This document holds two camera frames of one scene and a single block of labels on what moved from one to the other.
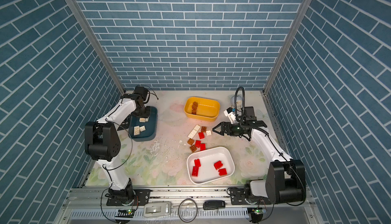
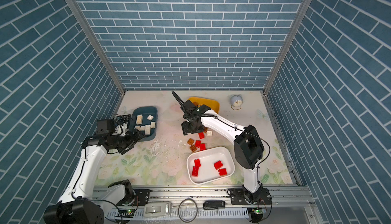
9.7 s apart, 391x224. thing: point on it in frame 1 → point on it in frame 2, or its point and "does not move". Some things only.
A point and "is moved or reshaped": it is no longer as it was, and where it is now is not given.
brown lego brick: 193,148 does not move
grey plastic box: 152,209 does not move
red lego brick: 195,171 does not move
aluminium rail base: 183,206 does not move
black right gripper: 222,132 → 185,129
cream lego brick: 143,119 → 147,130
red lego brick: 218,165 does not move
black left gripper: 147,114 → 131,139
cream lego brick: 136,130 is moved or reshaped
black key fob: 211,205 does not move
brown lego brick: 190,141 does not move
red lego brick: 197,163 does not move
